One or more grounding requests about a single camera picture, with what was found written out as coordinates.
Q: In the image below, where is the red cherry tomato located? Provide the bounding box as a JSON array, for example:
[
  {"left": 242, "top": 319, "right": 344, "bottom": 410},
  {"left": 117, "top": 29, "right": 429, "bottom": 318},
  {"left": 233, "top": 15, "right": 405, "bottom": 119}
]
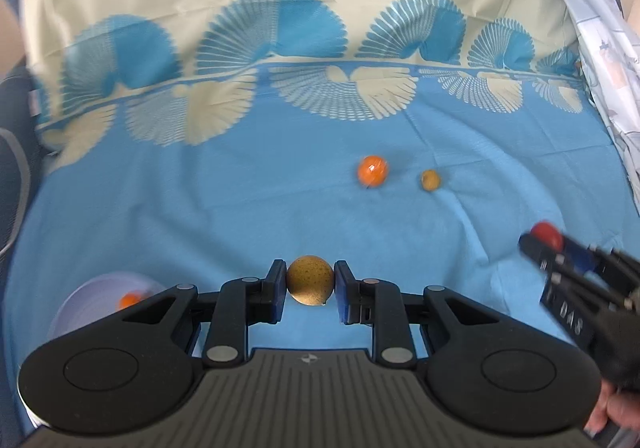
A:
[{"left": 530, "top": 221, "right": 564, "bottom": 252}]

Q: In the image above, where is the tan longan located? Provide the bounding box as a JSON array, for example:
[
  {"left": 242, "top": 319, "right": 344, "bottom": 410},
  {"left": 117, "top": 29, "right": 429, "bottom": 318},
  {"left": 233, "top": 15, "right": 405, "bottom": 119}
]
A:
[
  {"left": 285, "top": 255, "right": 335, "bottom": 306},
  {"left": 420, "top": 169, "right": 442, "bottom": 192}
]

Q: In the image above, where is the orange fruit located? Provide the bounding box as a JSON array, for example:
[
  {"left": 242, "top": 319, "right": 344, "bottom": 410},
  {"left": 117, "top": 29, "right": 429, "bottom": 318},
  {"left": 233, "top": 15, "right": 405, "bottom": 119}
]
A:
[
  {"left": 357, "top": 155, "right": 388, "bottom": 188},
  {"left": 118, "top": 292, "right": 146, "bottom": 310}
]

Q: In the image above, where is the person right hand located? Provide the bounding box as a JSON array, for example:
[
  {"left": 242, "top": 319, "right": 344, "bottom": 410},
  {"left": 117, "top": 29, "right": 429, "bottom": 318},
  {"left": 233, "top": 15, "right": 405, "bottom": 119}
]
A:
[{"left": 585, "top": 380, "right": 640, "bottom": 434}]

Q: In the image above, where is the orange fruit in plate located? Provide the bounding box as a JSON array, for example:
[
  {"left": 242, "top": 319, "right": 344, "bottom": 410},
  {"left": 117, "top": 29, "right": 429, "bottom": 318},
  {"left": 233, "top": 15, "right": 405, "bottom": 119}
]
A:
[{"left": 118, "top": 292, "right": 146, "bottom": 310}]

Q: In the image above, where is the light blue plate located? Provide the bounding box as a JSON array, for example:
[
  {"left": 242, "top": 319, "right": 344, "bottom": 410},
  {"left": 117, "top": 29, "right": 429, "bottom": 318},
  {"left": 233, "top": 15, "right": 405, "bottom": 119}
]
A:
[{"left": 47, "top": 271, "right": 166, "bottom": 340}]

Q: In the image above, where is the blue patterned bed sheet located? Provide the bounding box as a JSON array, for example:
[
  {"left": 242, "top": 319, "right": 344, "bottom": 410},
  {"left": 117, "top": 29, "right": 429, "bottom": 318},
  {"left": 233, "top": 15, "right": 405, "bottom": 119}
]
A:
[{"left": 0, "top": 0, "right": 640, "bottom": 429}]

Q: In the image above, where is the white floral cloth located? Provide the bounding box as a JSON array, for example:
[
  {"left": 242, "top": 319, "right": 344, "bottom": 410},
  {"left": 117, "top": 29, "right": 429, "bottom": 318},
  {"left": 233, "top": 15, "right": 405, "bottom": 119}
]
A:
[{"left": 564, "top": 0, "right": 639, "bottom": 201}]

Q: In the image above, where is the blue sofa armrest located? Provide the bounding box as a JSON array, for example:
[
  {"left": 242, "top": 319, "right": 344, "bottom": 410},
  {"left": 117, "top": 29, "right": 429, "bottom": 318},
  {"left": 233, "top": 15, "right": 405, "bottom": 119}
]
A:
[{"left": 1, "top": 61, "right": 41, "bottom": 281}]

